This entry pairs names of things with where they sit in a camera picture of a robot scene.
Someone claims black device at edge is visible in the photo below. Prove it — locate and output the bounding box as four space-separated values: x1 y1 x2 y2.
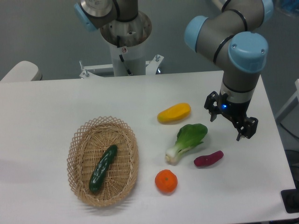
281 189 299 213

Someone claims green bok choy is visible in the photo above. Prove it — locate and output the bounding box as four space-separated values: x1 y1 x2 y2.
165 123 208 165

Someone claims white furniture at right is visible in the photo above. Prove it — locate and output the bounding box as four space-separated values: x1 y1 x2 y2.
274 79 299 139

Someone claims green cucumber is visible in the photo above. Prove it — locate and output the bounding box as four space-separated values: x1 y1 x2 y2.
89 145 118 194

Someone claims white chair armrest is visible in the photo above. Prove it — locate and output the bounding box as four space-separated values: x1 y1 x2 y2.
0 61 43 83

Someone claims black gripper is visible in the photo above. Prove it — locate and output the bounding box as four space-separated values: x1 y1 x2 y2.
204 91 258 141

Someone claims orange tangerine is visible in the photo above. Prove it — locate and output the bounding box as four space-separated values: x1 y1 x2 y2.
155 169 178 194

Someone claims yellow orange mango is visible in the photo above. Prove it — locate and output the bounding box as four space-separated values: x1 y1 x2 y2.
157 103 191 123

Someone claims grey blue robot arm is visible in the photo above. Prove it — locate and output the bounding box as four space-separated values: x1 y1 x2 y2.
74 0 274 138

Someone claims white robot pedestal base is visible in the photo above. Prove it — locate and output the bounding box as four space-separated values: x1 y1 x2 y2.
78 10 164 79

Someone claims woven wicker basket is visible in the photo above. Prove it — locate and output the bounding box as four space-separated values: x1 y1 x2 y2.
67 117 138 207

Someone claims purple sweet potato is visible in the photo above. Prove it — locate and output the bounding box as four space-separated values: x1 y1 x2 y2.
193 150 224 167

